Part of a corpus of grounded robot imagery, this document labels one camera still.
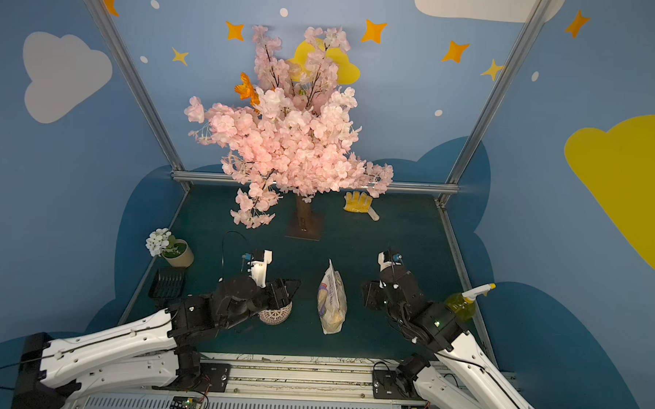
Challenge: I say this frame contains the white purple oats bag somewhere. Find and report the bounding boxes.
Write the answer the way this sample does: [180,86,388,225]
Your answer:
[317,260,348,335]

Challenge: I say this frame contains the pink cherry blossom tree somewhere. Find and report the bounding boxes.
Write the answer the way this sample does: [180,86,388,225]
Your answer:
[184,26,394,229]

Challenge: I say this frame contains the aluminium frame post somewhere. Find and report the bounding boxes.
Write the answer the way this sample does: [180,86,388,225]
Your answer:
[438,0,554,209]
[83,0,185,174]

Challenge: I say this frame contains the orange butterfly decoration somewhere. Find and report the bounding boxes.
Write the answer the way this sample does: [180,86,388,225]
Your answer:
[234,73,260,106]

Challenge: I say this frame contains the black plastic scoop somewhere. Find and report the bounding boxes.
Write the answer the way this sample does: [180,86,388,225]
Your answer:
[148,267,187,301]

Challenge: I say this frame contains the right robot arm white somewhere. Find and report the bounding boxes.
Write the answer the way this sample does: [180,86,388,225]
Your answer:
[365,260,535,409]

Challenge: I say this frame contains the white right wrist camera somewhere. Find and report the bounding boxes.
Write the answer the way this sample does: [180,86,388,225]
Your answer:
[377,250,403,272]

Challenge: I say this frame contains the yellow green spray bottle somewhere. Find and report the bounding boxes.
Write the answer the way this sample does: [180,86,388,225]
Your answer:
[444,283,497,322]

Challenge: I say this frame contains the white flowers in pot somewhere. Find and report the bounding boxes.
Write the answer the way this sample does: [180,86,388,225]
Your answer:
[145,228,195,268]

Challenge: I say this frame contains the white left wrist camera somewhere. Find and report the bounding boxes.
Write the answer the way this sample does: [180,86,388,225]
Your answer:
[242,249,272,288]

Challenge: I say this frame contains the yellow dotted work glove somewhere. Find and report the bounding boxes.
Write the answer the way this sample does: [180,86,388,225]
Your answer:
[343,191,380,221]

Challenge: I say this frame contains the aluminium frame post left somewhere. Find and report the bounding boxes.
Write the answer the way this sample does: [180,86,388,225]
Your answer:
[83,0,185,174]

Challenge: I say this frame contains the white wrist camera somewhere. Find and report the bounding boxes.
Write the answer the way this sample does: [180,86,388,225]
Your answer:
[377,250,403,272]
[242,249,272,288]

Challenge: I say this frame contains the aluminium frame post right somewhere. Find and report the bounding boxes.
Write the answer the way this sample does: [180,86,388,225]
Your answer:
[438,0,554,209]

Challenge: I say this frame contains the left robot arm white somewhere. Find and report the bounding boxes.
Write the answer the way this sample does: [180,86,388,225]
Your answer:
[11,275,301,409]

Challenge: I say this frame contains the brown metal tree base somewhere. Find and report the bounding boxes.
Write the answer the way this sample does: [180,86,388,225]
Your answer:
[286,211,325,242]

